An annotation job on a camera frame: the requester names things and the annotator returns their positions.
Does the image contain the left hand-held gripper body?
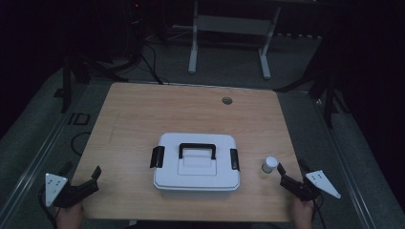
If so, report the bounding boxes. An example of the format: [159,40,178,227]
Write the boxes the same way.
[44,172,100,210]

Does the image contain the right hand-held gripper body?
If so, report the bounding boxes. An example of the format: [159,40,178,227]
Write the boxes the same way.
[280,170,342,202]

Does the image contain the small white bottle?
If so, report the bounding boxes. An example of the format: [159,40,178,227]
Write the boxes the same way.
[261,156,279,175]

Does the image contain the white box lid black handle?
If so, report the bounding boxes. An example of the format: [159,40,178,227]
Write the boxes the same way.
[149,132,242,192]

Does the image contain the white storage box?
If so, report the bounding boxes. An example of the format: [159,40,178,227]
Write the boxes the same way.
[158,189,237,200]

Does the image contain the person's right hand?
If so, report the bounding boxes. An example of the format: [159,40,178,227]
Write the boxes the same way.
[290,198,314,229]

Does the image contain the person's left hand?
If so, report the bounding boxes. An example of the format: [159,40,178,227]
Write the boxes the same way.
[56,203,84,229]

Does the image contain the black metal stand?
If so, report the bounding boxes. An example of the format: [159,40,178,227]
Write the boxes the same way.
[274,39,352,129]
[60,52,130,114]

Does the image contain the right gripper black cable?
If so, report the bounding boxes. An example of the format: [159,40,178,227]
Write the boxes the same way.
[312,194,328,229]

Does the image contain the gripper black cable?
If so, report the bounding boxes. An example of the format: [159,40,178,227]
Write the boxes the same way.
[37,185,59,229]
[312,194,328,229]

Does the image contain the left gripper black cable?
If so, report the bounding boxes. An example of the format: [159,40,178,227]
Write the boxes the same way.
[37,185,59,229]

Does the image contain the black floor cables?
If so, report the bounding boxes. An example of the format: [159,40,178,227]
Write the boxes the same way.
[139,40,170,86]

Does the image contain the white metal desk frame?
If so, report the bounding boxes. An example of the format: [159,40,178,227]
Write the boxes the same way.
[187,0,283,80]

